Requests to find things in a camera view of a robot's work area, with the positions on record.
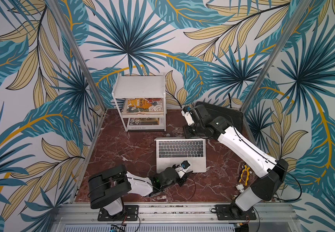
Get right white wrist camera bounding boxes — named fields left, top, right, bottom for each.
left=181, top=106, right=194, bottom=126

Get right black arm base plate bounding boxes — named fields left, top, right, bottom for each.
left=213, top=205, right=257, bottom=222

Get aluminium corner post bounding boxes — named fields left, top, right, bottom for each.
left=45, top=0, right=108, bottom=111
left=239, top=0, right=313, bottom=114

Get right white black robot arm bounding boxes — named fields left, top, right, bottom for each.
left=181, top=104, right=288, bottom=219

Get black plastic tool case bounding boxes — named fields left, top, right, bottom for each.
left=195, top=101, right=243, bottom=133

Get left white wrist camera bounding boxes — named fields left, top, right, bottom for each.
left=175, top=160, right=191, bottom=178

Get silver laptop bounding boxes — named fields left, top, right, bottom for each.
left=155, top=137, right=207, bottom=173

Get small white plastic piece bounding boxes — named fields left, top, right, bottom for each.
left=236, top=183, right=245, bottom=193

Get yellow black pliers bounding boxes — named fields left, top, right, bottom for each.
left=238, top=164, right=250, bottom=186

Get right aluminium corner post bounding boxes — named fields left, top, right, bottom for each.
left=239, top=0, right=313, bottom=114

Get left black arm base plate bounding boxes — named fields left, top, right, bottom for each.
left=98, top=205, right=139, bottom=222

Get white folio book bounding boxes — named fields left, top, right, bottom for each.
left=126, top=118, right=164, bottom=130

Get orange illustrated magazine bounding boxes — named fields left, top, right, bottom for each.
left=122, top=98, right=164, bottom=113

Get white three-tier shelf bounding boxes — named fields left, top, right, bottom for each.
left=111, top=74, right=167, bottom=132

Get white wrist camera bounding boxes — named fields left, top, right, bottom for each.
left=175, top=160, right=191, bottom=178
left=181, top=106, right=194, bottom=126

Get aluminium front rail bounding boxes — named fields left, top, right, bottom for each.
left=50, top=203, right=303, bottom=232

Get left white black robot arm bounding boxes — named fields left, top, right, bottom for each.
left=88, top=160, right=193, bottom=216

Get left aluminium corner post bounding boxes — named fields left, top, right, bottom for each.
left=45, top=0, right=108, bottom=111

